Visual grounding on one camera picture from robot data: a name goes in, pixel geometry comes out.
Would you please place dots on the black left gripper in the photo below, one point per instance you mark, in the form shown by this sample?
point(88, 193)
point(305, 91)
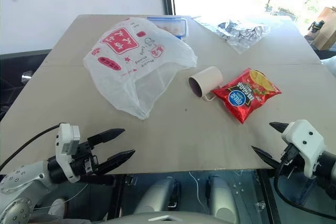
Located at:
point(84, 158)

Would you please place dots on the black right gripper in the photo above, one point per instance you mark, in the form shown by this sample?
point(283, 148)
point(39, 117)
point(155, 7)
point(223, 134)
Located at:
point(290, 155)

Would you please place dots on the black table leg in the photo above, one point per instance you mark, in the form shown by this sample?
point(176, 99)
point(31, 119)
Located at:
point(266, 197)
point(116, 197)

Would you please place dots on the red chips packet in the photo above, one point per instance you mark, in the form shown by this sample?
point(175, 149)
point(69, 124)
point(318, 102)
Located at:
point(246, 95)

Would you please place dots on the silver robot leg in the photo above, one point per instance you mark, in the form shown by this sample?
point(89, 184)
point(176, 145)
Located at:
point(160, 192)
point(221, 197)

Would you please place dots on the white shoe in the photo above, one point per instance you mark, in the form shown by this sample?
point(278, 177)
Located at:
point(57, 208)

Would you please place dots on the white red-printed plastic bag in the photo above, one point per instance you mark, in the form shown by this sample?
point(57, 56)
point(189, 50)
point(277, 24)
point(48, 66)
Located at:
point(126, 58)

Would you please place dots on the silver robot torso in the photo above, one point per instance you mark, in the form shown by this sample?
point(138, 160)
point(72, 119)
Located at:
point(168, 218)

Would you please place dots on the crumpled clear plastic bag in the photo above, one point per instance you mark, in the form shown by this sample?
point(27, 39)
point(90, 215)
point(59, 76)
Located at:
point(241, 33)

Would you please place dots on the brown cardboard box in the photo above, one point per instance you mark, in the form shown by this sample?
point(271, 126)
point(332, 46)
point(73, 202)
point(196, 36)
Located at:
point(326, 30)

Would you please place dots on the blue-lidded clear food container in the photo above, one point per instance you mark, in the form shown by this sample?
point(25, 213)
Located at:
point(176, 26)

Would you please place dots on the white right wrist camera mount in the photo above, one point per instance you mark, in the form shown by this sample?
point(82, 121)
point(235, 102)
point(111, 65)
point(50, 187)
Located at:
point(304, 136)

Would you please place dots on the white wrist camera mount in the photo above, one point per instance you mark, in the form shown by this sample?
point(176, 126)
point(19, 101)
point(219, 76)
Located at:
point(65, 134)
point(304, 136)

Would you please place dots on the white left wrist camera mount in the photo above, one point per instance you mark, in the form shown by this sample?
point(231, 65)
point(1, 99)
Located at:
point(65, 134)

